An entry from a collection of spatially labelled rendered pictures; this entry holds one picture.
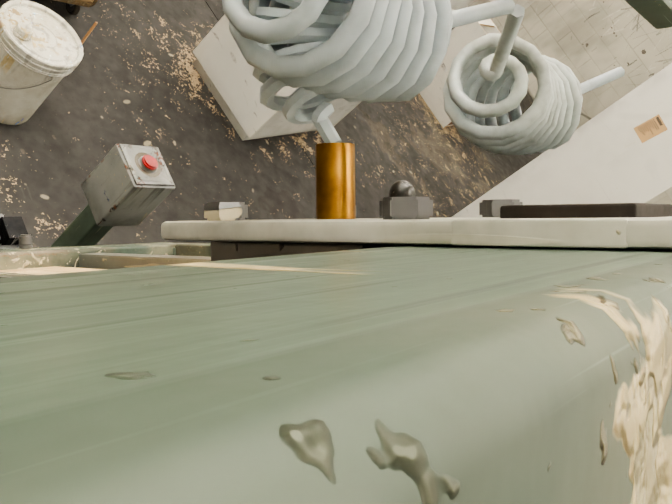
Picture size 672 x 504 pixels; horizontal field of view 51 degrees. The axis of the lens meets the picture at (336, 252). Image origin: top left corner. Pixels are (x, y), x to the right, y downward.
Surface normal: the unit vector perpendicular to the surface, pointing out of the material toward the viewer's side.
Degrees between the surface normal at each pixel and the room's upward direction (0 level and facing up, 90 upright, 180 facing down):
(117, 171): 90
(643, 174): 90
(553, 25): 90
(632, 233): 90
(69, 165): 0
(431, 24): 56
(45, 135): 0
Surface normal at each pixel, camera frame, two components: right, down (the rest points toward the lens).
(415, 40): 0.51, 0.33
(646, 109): -0.50, 0.22
